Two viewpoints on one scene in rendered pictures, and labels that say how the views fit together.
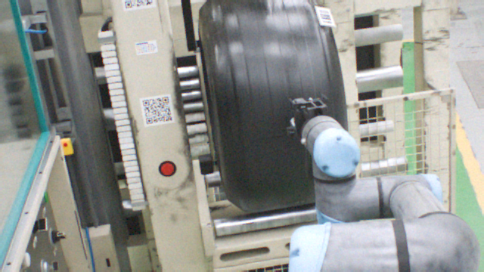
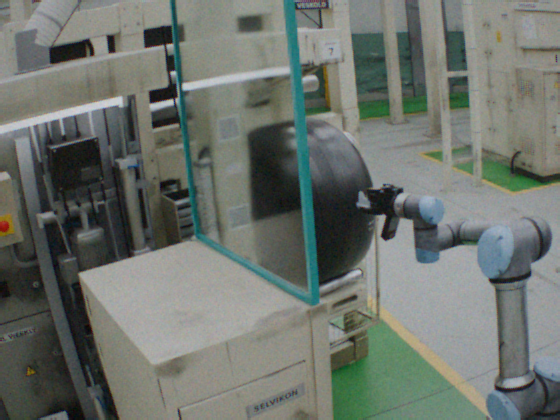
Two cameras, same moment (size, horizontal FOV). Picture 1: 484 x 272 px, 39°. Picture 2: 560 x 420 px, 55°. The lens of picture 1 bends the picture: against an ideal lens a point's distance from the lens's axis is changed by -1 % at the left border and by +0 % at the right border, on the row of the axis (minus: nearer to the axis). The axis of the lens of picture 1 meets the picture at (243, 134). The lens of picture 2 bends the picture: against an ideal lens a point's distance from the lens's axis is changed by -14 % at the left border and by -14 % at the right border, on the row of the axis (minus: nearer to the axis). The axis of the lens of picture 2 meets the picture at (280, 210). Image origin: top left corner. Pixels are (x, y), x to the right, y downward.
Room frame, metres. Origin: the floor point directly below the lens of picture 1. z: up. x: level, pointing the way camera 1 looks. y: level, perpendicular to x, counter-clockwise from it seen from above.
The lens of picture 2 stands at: (-0.15, 0.94, 1.85)
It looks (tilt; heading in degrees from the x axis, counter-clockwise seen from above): 18 degrees down; 333
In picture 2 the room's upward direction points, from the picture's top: 5 degrees counter-clockwise
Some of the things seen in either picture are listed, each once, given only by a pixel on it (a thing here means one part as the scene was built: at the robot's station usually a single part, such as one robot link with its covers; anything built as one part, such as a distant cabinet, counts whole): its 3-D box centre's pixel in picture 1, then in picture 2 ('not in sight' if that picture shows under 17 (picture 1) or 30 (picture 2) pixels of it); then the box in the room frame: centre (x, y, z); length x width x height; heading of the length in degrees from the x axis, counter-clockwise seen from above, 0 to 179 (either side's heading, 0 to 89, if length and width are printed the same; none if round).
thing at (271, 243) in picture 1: (278, 239); (322, 304); (1.55, -0.06, 0.83); 0.36 x 0.09 x 0.06; 94
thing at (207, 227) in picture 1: (203, 203); not in sight; (1.68, 0.13, 0.90); 0.40 x 0.03 x 0.10; 4
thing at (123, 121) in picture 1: (125, 122); not in sight; (1.61, 0.29, 1.19); 0.05 x 0.04 x 0.48; 4
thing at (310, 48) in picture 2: not in sight; (264, 52); (2.00, -0.15, 1.71); 0.61 x 0.25 x 0.15; 94
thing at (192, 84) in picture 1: (175, 109); (194, 228); (2.05, 0.20, 1.05); 0.20 x 0.15 x 0.30; 94
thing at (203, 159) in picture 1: (206, 164); not in sight; (1.78, 0.12, 0.97); 0.05 x 0.04 x 0.05; 4
